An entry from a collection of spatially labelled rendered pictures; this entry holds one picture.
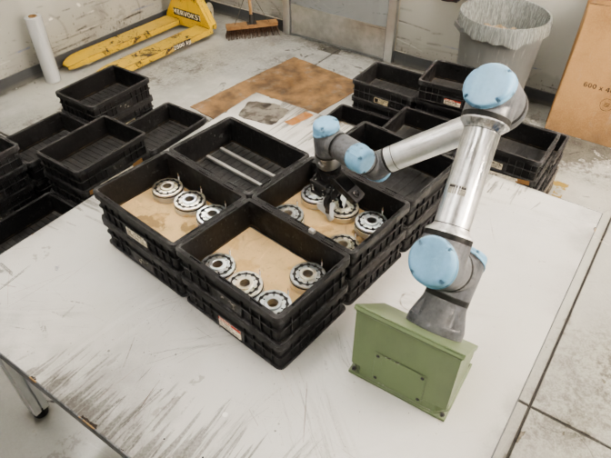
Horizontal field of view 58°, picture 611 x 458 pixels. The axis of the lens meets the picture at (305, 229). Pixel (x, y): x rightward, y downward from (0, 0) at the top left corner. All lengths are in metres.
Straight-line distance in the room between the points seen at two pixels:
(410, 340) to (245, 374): 0.48
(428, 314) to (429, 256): 0.19
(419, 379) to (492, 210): 0.89
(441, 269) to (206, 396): 0.69
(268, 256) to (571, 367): 1.49
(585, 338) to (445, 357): 1.52
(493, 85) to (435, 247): 0.39
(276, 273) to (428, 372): 0.51
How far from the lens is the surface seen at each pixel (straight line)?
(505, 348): 1.70
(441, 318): 1.42
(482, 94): 1.36
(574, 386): 2.61
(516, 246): 2.01
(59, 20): 4.96
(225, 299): 1.52
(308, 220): 1.78
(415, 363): 1.40
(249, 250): 1.69
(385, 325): 1.35
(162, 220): 1.84
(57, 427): 2.46
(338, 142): 1.52
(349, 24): 4.84
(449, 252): 1.28
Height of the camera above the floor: 1.99
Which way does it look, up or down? 42 degrees down
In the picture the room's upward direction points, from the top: straight up
